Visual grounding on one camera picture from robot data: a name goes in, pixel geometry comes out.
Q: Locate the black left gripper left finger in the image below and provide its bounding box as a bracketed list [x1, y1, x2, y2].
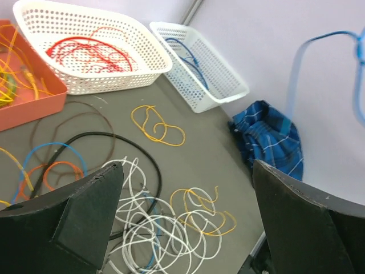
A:
[1, 163, 124, 273]

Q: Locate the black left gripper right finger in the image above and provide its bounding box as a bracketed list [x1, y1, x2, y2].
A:
[253, 160, 364, 273]

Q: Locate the orange red cable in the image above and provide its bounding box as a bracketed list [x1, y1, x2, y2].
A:
[47, 36, 134, 72]

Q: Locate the blue network cable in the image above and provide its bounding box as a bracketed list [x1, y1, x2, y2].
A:
[165, 38, 200, 65]
[182, 57, 210, 92]

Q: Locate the blue plaid cloth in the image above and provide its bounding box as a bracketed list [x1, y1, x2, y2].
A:
[228, 100, 304, 181]

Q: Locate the orange cardboard box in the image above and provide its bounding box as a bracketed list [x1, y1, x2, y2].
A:
[1, 19, 67, 131]

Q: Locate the white empty perforated basket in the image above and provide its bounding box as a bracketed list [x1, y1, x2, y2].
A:
[149, 22, 249, 113]

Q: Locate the black thick cable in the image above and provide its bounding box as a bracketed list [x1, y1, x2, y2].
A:
[30, 131, 163, 240]

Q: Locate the white thin cable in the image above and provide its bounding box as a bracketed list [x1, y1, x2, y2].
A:
[101, 156, 223, 274]

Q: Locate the yellow cable coil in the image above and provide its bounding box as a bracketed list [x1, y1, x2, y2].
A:
[0, 24, 55, 108]

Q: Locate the red thin cable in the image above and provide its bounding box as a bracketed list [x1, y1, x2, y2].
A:
[52, 27, 135, 74]

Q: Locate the white basket with red cable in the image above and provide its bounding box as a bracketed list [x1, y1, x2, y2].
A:
[13, 1, 173, 95]

